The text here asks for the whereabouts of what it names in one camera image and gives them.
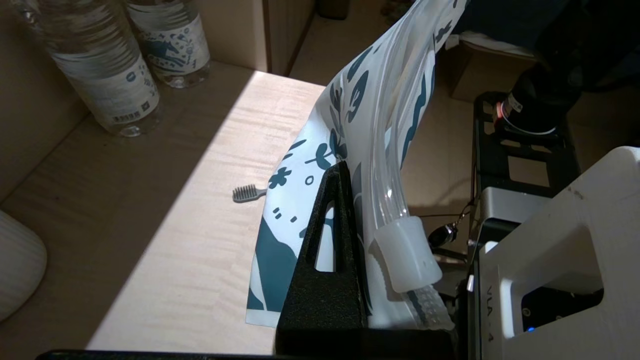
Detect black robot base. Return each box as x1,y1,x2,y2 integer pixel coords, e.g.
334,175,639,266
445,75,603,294
469,90,582,242

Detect black white robot torso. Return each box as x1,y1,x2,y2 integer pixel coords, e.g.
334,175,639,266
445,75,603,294
466,145,640,360

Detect grey toothbrush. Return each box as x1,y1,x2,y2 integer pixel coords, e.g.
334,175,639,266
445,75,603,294
232,183,269,204

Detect small capped water bottle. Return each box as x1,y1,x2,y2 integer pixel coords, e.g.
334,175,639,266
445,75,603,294
9,0,164,138
122,0,211,90

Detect white pouch blue horse print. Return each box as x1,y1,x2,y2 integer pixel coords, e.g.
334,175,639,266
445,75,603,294
245,0,469,332

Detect brown cardboard box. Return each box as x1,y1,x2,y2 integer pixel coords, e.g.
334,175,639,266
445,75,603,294
444,30,542,103

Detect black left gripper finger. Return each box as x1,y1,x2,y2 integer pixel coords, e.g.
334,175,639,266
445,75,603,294
275,160,369,352

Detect white ribbed mug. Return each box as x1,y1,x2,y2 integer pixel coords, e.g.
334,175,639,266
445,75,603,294
0,209,49,322

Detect beige wooden shelf unit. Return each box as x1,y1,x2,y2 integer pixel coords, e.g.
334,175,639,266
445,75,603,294
0,0,332,360

